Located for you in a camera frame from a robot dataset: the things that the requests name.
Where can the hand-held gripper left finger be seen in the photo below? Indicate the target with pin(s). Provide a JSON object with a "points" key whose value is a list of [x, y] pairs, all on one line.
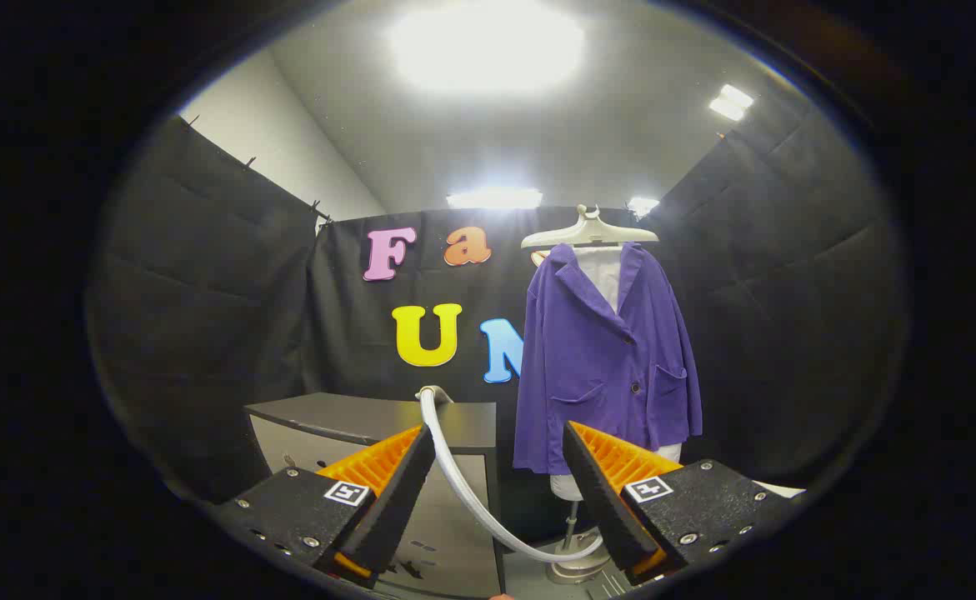
{"points": [[396, 500]]}

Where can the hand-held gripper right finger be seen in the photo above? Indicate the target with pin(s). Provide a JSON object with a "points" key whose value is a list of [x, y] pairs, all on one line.
{"points": [[600, 492]]}

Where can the purple jacket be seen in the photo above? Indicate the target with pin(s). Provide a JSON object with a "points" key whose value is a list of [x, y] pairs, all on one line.
{"points": [[588, 367]]}

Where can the white clothes hanger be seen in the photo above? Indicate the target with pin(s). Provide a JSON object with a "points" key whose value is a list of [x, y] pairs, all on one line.
{"points": [[588, 233]]}

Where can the metal mannequin stand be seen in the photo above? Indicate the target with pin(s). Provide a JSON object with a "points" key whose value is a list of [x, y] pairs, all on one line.
{"points": [[575, 571]]}

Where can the grey cabinet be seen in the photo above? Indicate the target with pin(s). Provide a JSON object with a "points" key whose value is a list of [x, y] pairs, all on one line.
{"points": [[346, 417]]}

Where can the white paper sheet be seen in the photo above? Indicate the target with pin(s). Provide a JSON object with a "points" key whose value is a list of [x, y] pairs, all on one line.
{"points": [[783, 490]]}

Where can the white mannequin torso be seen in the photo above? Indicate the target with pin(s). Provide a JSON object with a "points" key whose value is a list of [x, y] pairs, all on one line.
{"points": [[606, 279]]}

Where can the black backdrop cloth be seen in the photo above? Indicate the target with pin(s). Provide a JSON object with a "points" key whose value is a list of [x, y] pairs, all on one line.
{"points": [[204, 292]]}

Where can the small ceiling light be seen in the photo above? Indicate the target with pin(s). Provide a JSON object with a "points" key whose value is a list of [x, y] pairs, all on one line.
{"points": [[643, 204]]}

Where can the long ceiling light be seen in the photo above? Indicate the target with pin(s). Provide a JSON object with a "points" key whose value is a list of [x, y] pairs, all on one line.
{"points": [[494, 197]]}

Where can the double ceiling light panel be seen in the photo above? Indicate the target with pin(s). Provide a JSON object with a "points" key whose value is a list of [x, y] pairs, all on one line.
{"points": [[731, 102]]}

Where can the large ceiling light panel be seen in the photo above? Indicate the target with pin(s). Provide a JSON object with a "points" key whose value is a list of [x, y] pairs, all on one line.
{"points": [[488, 42]]}

